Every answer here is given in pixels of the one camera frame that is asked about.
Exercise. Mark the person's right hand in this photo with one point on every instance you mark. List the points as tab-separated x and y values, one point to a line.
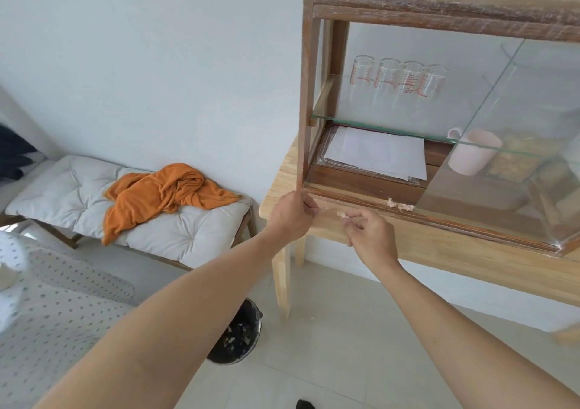
374	241

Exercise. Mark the person's left hand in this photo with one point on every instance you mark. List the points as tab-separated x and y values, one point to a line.
290	216

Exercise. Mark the person's left thumb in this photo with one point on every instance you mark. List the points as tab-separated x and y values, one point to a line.
311	205

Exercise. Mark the person's right fingers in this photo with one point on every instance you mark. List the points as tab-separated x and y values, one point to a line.
360	216

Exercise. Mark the small wood scrap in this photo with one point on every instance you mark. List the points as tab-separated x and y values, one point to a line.
343	215

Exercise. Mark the wooden glass display cabinet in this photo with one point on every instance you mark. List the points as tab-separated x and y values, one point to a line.
362	187

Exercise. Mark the person's right forearm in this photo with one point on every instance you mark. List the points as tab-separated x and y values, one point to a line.
462	340

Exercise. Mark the person's left forearm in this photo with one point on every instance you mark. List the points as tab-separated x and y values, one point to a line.
181	327

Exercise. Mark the pile of wood shavings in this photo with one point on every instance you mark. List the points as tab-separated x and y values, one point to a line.
401	205

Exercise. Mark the white papers in clear sleeve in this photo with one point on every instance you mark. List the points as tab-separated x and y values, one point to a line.
376	153

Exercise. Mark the glass cabinet shelf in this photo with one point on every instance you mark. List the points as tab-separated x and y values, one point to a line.
385	127

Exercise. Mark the light wooden table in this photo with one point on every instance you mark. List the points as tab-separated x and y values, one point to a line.
453	250

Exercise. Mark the pink plastic mug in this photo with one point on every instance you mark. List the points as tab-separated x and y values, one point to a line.
473	153

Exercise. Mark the red-marked glass measuring cup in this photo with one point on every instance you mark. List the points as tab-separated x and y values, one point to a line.
362	78
435	86
411	82
387	80

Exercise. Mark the orange cloth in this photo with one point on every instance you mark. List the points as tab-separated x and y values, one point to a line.
167	191

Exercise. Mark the sliding glass cabinet door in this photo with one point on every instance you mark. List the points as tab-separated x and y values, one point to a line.
507	205

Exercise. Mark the black trash bin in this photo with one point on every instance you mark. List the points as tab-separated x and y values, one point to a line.
235	336

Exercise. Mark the clear bag of brown snacks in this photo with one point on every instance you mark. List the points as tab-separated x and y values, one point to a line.
521	155

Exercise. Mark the black shoe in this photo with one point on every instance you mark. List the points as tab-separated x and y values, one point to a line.
306	404

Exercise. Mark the white tufted bench cushion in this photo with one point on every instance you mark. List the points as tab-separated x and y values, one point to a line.
68	187

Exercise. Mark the wooden bench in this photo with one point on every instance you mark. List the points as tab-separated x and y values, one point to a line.
61	239

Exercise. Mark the white dotted fabric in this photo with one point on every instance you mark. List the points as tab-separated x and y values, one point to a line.
59	313

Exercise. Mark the dark blue pillow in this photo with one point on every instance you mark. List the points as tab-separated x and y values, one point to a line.
13	153

